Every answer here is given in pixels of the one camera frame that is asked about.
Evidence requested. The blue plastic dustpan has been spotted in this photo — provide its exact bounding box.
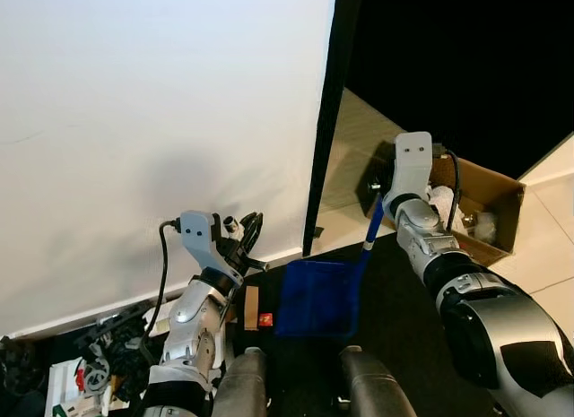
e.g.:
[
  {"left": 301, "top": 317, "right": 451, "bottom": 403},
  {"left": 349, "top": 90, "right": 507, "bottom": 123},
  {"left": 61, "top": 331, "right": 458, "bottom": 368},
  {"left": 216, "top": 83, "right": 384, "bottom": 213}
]
[{"left": 272, "top": 195, "right": 387, "bottom": 340}]

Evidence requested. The white plastic bag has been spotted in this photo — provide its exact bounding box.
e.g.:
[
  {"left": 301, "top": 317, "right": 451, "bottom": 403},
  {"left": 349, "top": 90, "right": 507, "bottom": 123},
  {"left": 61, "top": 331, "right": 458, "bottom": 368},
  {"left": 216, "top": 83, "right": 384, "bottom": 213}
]
[{"left": 429, "top": 186, "right": 465, "bottom": 235}]

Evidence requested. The white crumpled wad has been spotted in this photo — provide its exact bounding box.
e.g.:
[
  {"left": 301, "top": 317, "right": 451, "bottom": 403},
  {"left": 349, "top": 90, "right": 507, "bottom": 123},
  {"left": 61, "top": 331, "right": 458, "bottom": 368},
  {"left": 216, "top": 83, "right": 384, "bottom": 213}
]
[{"left": 474, "top": 211, "right": 500, "bottom": 244}]

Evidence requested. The brown cardboard box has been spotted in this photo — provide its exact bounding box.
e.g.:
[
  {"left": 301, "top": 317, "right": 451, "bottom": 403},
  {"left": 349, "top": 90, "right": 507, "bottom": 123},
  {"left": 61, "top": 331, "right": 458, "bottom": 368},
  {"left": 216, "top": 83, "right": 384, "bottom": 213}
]
[{"left": 377, "top": 143, "right": 527, "bottom": 267}]

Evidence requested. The grey robot left leg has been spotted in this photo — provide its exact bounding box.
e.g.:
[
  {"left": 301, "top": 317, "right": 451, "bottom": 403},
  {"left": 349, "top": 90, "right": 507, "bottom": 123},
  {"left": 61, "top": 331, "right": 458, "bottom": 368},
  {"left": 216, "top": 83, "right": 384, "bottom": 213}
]
[{"left": 211, "top": 347, "right": 268, "bottom": 417}]

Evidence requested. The grey robot leg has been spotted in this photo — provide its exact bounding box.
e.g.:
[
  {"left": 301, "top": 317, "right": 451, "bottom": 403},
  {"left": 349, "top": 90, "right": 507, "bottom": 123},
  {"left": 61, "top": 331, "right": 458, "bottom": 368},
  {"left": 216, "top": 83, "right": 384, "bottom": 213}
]
[
  {"left": 339, "top": 345, "right": 419, "bottom": 417},
  {"left": 211, "top": 347, "right": 268, "bottom": 417}
]

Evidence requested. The grey robot right leg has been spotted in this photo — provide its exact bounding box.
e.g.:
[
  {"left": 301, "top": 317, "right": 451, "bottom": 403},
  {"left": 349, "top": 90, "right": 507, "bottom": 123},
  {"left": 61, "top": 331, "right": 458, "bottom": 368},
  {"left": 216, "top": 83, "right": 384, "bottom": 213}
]
[{"left": 339, "top": 345, "right": 419, "bottom": 417}]

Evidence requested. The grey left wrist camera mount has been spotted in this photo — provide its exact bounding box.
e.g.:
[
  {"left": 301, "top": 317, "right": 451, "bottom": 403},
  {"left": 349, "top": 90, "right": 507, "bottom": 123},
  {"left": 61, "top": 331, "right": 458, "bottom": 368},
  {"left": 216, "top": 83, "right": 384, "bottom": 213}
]
[{"left": 177, "top": 211, "right": 223, "bottom": 276}]

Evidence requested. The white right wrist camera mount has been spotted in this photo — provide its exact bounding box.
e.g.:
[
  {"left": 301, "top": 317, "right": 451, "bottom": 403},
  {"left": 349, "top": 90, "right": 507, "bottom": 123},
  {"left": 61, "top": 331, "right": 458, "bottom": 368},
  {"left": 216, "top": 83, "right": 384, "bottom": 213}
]
[{"left": 393, "top": 132, "right": 434, "bottom": 204}]

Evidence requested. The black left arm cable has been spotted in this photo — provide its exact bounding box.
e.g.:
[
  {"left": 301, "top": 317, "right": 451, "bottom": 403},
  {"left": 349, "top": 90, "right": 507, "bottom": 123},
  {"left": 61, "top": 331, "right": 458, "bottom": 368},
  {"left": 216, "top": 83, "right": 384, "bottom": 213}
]
[{"left": 158, "top": 220, "right": 182, "bottom": 342}]

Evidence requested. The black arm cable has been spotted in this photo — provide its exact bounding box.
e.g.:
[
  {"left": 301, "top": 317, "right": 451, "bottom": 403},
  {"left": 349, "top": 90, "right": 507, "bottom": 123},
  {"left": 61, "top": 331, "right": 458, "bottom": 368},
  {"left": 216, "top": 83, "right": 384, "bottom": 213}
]
[
  {"left": 444, "top": 151, "right": 464, "bottom": 231},
  {"left": 158, "top": 220, "right": 182, "bottom": 342}
]

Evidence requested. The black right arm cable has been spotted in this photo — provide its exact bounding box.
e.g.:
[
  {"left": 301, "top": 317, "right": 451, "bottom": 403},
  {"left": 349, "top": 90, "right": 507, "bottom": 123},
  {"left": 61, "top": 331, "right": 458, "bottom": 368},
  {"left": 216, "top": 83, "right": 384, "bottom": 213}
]
[{"left": 444, "top": 151, "right": 464, "bottom": 231}]

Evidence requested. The black upright post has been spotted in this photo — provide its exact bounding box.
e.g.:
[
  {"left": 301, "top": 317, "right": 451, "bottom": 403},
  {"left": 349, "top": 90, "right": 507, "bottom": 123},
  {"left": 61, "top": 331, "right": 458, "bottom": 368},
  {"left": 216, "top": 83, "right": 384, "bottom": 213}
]
[{"left": 302, "top": 0, "right": 364, "bottom": 256}]

